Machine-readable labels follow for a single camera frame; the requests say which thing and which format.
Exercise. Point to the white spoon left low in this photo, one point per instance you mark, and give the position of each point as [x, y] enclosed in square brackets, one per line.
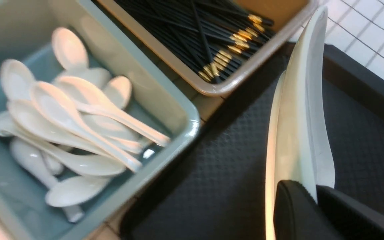
[30, 158]

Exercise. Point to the white spoon right centre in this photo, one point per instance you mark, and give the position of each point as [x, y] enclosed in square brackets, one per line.
[103, 115]

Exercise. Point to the black plastic serving tray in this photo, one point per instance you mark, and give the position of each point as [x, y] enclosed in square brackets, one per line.
[215, 190]

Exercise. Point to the large white square plate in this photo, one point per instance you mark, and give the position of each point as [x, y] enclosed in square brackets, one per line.
[298, 145]

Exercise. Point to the teal plastic bin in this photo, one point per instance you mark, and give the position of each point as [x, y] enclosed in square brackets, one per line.
[25, 32]

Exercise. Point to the white spoon back top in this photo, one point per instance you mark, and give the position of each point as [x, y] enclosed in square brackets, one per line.
[16, 79]

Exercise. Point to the white spoon upright centre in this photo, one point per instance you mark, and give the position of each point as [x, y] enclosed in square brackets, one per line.
[57, 107]

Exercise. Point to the brown plastic bin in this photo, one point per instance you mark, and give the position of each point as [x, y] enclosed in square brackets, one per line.
[288, 16]

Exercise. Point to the white spoon back right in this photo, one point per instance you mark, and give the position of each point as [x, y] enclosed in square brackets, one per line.
[69, 49]

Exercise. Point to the pile of black chopsticks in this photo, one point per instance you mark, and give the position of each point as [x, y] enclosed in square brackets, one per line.
[211, 37]

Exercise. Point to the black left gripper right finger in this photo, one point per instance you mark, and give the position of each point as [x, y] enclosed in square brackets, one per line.
[352, 219]

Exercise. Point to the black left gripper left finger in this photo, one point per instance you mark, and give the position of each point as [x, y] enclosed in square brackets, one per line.
[297, 216]

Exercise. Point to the white spoon far right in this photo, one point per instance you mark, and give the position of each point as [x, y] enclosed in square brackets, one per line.
[119, 91]

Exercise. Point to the white ceramic soup spoon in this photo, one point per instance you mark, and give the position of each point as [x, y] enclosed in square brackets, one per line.
[75, 190]

